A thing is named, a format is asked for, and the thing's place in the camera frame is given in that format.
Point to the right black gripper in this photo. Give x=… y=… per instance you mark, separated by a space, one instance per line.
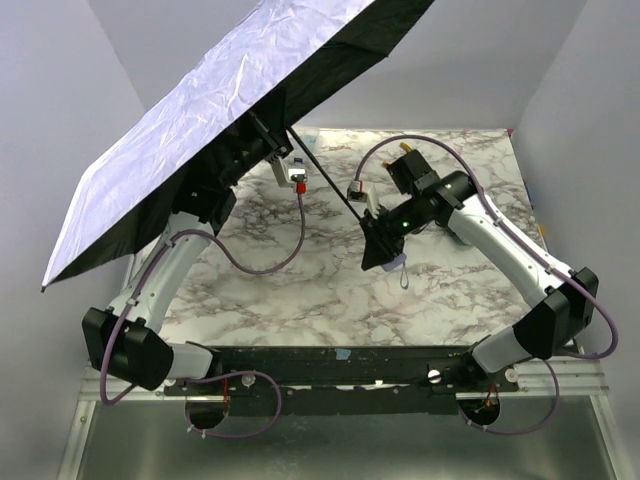
x=383 y=235

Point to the lilac umbrella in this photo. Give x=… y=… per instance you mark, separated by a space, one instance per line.
x=307 y=50

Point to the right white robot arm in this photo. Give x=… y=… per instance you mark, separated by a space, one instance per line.
x=556 y=294

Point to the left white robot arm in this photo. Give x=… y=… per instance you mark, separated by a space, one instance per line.
x=123 y=340

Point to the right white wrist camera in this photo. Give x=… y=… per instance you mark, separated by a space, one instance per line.
x=364 y=192

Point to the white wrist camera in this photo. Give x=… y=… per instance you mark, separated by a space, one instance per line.
x=291 y=177
x=364 y=192

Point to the yellow handled pliers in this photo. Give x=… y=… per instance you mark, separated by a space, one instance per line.
x=405 y=149

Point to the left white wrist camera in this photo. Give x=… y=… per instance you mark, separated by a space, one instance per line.
x=291 y=177

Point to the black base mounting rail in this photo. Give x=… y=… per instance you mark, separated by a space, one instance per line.
x=314 y=381

